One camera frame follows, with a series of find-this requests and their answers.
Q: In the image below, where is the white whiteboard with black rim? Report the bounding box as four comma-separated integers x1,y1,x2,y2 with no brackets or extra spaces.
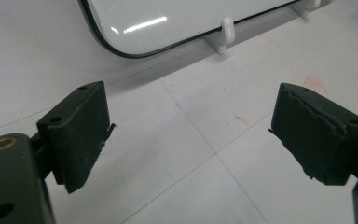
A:
77,0,302,60

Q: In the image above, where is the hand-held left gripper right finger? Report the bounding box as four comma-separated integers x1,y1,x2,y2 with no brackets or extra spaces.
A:
268,82,358,187

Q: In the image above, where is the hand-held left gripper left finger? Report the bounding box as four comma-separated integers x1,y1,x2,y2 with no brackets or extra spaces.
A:
36,80,117,194

